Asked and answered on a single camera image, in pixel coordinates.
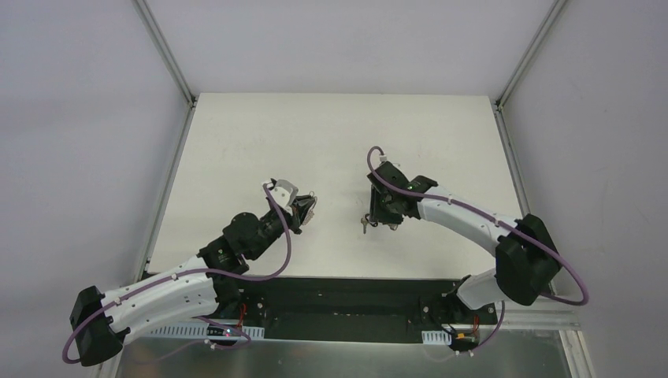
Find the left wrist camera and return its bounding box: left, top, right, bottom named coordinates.
left=262, top=179, right=299, bottom=211

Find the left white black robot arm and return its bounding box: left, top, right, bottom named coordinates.
left=61, top=193, right=317, bottom=367

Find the right white cable duct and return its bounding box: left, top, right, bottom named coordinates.
left=421, top=330, right=452, bottom=346

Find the left aluminium frame rail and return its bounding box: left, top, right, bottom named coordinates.
left=94, top=0, right=197, bottom=378

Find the left white cable duct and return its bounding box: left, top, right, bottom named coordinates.
left=143, top=322, right=265, bottom=340

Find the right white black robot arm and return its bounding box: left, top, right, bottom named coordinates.
left=367, top=161, right=563, bottom=323

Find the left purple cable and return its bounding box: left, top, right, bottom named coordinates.
left=61, top=181, right=293, bottom=365

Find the right aluminium frame rail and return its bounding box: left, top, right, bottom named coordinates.
left=493, top=1, right=596, bottom=377

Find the front steel sheet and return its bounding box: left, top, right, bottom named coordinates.
left=117, top=334, right=570, bottom=377

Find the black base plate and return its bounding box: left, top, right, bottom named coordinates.
left=210, top=277, right=498, bottom=343

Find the aluminium frame rail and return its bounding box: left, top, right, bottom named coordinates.
left=94, top=0, right=197, bottom=378
left=493, top=1, right=596, bottom=377

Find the white cable duct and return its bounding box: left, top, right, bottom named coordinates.
left=421, top=330, right=452, bottom=346
left=143, top=322, right=265, bottom=340

